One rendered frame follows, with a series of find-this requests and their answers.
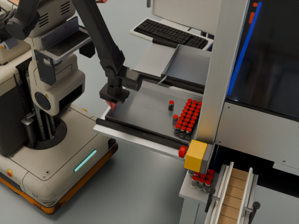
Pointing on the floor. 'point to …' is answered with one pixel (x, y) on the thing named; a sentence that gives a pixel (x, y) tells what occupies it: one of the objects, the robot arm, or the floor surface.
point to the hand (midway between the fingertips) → (113, 108)
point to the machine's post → (218, 80)
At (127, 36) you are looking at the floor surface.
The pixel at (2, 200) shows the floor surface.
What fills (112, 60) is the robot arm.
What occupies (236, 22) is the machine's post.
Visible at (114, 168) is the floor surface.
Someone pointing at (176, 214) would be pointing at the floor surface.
